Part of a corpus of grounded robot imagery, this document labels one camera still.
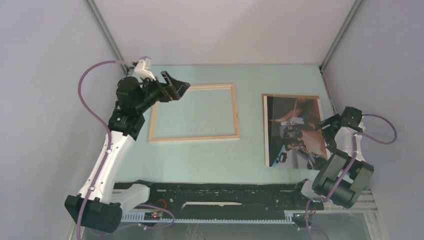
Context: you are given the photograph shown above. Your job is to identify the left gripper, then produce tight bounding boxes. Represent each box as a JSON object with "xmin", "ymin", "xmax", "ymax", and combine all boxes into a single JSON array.
[{"xmin": 135, "ymin": 71, "xmax": 190, "ymax": 114}]

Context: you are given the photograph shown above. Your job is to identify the printed photo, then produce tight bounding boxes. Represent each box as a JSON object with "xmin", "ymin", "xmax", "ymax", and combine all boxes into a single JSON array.
[{"xmin": 264, "ymin": 95, "xmax": 332, "ymax": 170}]

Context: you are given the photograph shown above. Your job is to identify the wooden picture frame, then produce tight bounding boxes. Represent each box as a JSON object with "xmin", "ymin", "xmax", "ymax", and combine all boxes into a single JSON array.
[{"xmin": 148, "ymin": 83, "xmax": 241, "ymax": 143}]

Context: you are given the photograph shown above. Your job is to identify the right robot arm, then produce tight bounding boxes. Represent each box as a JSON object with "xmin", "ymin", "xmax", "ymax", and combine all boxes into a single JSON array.
[{"xmin": 290, "ymin": 106, "xmax": 374, "ymax": 209}]

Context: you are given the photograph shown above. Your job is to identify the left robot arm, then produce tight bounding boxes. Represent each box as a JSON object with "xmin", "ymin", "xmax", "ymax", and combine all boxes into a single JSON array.
[{"xmin": 64, "ymin": 71, "xmax": 191, "ymax": 234}]

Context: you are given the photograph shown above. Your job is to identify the right corner metal profile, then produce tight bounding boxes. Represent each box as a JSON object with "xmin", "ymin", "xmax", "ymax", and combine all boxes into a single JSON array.
[{"xmin": 319, "ymin": 0, "xmax": 365, "ymax": 73}]

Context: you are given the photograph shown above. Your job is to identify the corner metal profile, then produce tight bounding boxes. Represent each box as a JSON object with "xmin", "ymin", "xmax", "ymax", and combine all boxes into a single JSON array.
[
  {"xmin": 319, "ymin": 0, "xmax": 365, "ymax": 73},
  {"xmin": 83, "ymin": 0, "xmax": 124, "ymax": 61}
]

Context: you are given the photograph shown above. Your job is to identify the brown backing board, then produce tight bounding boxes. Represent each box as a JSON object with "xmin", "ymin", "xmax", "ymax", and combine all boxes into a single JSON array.
[{"xmin": 261, "ymin": 93, "xmax": 321, "ymax": 167}]

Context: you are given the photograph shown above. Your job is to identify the left corner metal profile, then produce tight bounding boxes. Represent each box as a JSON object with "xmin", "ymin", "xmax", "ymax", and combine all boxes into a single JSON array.
[{"xmin": 83, "ymin": 0, "xmax": 124, "ymax": 61}]

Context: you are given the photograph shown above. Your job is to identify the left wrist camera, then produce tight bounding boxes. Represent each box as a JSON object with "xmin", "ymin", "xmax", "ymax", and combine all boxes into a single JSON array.
[{"xmin": 133, "ymin": 56, "xmax": 156, "ymax": 81}]

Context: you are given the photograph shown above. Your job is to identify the aluminium rail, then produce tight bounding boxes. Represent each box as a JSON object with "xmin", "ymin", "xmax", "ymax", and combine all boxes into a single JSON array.
[{"xmin": 112, "ymin": 189, "xmax": 379, "ymax": 213}]

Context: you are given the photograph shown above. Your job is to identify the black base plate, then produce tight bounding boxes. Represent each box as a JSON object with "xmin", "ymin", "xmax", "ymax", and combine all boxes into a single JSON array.
[{"xmin": 114, "ymin": 180, "xmax": 326, "ymax": 221}]

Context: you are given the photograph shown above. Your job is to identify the white cable duct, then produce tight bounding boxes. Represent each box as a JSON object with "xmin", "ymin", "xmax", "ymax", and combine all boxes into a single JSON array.
[{"xmin": 120, "ymin": 212, "xmax": 296, "ymax": 225}]

